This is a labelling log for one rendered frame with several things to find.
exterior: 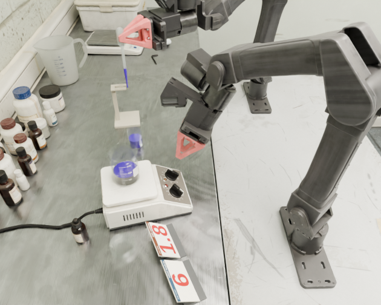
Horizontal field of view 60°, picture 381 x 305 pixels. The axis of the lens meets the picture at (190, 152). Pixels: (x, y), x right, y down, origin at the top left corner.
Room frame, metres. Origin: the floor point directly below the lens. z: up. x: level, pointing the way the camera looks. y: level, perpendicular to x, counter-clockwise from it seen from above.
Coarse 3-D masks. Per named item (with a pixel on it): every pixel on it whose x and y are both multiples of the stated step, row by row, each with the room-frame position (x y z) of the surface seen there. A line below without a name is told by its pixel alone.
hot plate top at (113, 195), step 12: (108, 168) 0.55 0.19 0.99; (144, 168) 0.55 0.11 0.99; (108, 180) 0.51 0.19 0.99; (144, 180) 0.51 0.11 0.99; (108, 192) 0.48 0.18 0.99; (120, 192) 0.48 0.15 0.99; (132, 192) 0.48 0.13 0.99; (144, 192) 0.48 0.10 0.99; (156, 192) 0.48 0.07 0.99; (108, 204) 0.45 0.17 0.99; (120, 204) 0.45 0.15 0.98
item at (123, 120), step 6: (120, 84) 0.88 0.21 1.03; (114, 90) 0.85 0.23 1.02; (120, 90) 0.85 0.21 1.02; (114, 96) 0.86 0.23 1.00; (114, 102) 0.86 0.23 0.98; (114, 108) 0.86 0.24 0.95; (120, 114) 0.89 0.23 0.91; (126, 114) 0.89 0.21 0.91; (132, 114) 0.89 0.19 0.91; (138, 114) 0.89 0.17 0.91; (120, 120) 0.86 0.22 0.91; (126, 120) 0.86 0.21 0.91; (132, 120) 0.86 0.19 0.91; (138, 120) 0.86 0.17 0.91; (114, 126) 0.82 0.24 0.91; (120, 126) 0.83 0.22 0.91; (126, 126) 0.83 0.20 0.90
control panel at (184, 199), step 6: (156, 168) 0.58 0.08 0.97; (162, 168) 0.59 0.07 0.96; (162, 174) 0.56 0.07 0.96; (180, 174) 0.59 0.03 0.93; (162, 180) 0.54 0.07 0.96; (168, 180) 0.55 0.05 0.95; (180, 180) 0.57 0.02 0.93; (162, 186) 0.52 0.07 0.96; (168, 186) 0.52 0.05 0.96; (180, 186) 0.54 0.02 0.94; (168, 192) 0.50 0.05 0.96; (186, 192) 0.53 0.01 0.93; (168, 198) 0.48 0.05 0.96; (174, 198) 0.49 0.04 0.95; (180, 198) 0.50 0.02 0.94; (186, 198) 0.51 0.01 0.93
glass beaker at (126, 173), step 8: (120, 144) 0.55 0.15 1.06; (128, 144) 0.55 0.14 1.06; (112, 152) 0.54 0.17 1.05; (120, 152) 0.55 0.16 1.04; (128, 152) 0.55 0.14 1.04; (136, 152) 0.52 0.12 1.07; (112, 160) 0.50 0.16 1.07; (120, 160) 0.55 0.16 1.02; (128, 160) 0.50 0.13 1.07; (136, 160) 0.52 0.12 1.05; (112, 168) 0.50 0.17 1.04; (120, 168) 0.49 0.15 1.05; (128, 168) 0.50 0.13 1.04; (136, 168) 0.51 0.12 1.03; (120, 176) 0.49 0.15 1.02; (128, 176) 0.50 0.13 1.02; (136, 176) 0.51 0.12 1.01; (120, 184) 0.50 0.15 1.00; (128, 184) 0.49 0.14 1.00
